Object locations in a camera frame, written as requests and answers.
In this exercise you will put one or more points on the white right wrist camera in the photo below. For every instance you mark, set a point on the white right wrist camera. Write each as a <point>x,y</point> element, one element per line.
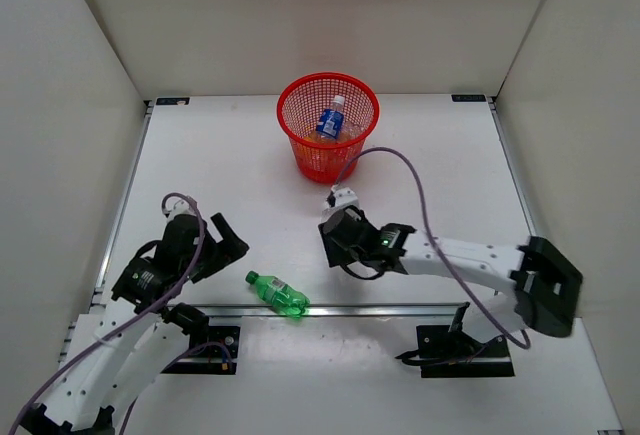
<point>339,197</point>

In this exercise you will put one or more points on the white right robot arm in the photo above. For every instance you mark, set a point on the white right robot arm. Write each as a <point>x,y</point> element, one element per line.
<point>538,286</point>

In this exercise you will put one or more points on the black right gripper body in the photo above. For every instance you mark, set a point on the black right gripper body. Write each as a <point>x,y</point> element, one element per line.
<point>341,253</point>

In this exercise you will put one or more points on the clear bottle blue label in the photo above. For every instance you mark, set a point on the clear bottle blue label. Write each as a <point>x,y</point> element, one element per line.
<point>329,125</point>

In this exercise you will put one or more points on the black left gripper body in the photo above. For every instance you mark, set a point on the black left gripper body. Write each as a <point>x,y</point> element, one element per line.
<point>185,267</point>

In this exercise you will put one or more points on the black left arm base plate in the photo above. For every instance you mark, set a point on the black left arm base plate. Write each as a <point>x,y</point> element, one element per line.
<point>214,351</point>

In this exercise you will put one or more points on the red mesh plastic bin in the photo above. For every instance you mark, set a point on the red mesh plastic bin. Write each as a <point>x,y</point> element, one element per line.
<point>299,108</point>

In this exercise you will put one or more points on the black label left table corner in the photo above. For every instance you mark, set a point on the black label left table corner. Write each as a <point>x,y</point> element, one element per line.
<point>172,101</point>

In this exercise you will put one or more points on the orange juice bottle yellow cap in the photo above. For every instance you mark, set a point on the orange juice bottle yellow cap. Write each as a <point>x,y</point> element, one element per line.
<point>315,137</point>

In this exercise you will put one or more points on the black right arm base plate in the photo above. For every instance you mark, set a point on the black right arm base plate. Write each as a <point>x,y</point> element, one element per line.
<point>447,352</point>

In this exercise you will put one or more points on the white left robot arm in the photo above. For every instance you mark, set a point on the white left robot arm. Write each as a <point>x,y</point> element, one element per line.
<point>140,333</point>

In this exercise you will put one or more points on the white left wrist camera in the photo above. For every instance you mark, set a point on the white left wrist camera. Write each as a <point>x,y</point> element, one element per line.
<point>173,205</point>

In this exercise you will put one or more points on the black label table corner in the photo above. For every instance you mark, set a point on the black label table corner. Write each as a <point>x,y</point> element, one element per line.
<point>172,101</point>
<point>468,98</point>

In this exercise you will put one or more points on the green plastic bottle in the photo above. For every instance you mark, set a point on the green plastic bottle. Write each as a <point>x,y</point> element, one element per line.
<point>278,295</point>

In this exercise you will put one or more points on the clear bottle red label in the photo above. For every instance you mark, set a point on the clear bottle red label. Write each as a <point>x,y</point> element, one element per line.
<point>350,131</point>

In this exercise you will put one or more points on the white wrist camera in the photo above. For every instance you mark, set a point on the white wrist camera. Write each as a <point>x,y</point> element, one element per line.
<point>339,197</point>
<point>173,205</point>

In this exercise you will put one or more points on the black label right table corner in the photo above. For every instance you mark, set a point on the black label right table corner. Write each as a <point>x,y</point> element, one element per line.
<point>468,98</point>

